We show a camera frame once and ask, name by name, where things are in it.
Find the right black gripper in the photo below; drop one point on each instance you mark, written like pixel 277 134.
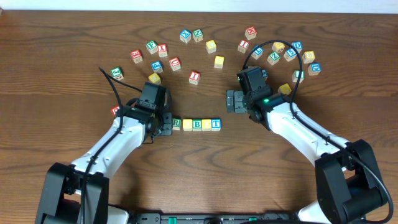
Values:
pixel 235 101

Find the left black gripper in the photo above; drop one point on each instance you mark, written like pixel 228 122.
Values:
pixel 167 124

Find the green R letter block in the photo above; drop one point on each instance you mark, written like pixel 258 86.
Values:
pixel 176 124

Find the blue T letter block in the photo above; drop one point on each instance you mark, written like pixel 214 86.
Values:
pixel 215 124

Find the green B letter block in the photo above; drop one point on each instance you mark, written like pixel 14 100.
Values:
pixel 197 125

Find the yellow O letter block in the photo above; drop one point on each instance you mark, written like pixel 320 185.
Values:
pixel 206 125

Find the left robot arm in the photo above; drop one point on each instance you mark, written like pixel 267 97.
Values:
pixel 79 192

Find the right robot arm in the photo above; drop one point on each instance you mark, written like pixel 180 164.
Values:
pixel 348 181

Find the blue Z letter block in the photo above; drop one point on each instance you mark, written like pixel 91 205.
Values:
pixel 264 74

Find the red I block centre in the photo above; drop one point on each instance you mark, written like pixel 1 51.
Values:
pixel 194 77

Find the red i block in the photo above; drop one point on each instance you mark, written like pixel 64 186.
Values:
pixel 243 46
pixel 194 77

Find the blue L letter block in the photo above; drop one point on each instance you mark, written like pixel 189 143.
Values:
pixel 258 51

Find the red U block left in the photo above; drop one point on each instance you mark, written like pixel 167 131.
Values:
pixel 115 110

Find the red u block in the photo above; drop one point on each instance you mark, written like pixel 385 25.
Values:
pixel 115 110
pixel 175 64

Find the green Z letter block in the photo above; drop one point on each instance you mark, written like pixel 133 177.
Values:
pixel 273 58

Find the red I block upper right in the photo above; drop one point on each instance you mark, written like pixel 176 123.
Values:
pixel 243 46

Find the yellow C letter block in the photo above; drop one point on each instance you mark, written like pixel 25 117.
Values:
pixel 211 46

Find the blue P letter block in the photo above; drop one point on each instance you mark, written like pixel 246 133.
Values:
pixel 157 66

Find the green L letter block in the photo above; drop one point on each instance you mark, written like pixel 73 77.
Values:
pixel 298 76

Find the red U block centre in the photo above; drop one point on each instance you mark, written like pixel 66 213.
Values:
pixel 175 64

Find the red H letter block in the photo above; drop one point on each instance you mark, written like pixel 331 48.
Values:
pixel 250 33

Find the blue S letter block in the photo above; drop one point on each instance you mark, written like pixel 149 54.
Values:
pixel 290 54

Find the green J letter block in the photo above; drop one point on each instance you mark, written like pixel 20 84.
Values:
pixel 117 73

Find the red G letter block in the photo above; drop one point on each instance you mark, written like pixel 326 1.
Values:
pixel 136 56

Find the red Y letter block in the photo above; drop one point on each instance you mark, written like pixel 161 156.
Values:
pixel 162 50

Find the blue X letter block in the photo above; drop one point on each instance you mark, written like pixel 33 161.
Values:
pixel 185 36

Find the blue D block upper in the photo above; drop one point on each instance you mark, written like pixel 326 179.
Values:
pixel 297 45

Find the blue d block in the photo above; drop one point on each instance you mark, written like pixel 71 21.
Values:
pixel 314 69
pixel 297 45

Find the green F letter block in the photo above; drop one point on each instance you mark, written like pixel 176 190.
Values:
pixel 152 46

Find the blue D block right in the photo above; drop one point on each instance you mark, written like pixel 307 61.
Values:
pixel 314 69

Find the yellow 8 letter block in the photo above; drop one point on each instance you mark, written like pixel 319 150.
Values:
pixel 308 57

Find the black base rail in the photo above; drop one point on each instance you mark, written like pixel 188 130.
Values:
pixel 211 218

